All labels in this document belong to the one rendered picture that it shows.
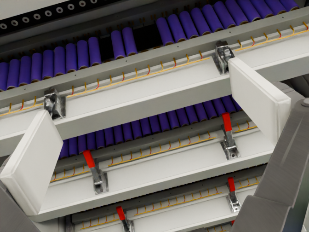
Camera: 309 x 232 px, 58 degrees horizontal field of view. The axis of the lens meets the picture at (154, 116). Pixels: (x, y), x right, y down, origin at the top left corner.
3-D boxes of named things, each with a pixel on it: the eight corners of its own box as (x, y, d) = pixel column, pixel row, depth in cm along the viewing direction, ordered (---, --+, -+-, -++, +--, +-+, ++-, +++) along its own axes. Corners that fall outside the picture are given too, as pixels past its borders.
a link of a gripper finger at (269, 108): (276, 101, 13) (292, 97, 13) (226, 59, 19) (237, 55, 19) (278, 153, 14) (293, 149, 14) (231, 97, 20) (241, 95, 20)
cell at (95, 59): (100, 43, 50) (103, 69, 46) (90, 46, 50) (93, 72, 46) (96, 35, 48) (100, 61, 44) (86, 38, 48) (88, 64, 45)
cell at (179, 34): (176, 12, 48) (186, 37, 44) (178, 21, 49) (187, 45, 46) (166, 15, 48) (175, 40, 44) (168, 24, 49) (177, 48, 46)
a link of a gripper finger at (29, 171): (39, 216, 15) (25, 219, 15) (64, 142, 21) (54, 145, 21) (11, 172, 13) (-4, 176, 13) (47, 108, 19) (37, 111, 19)
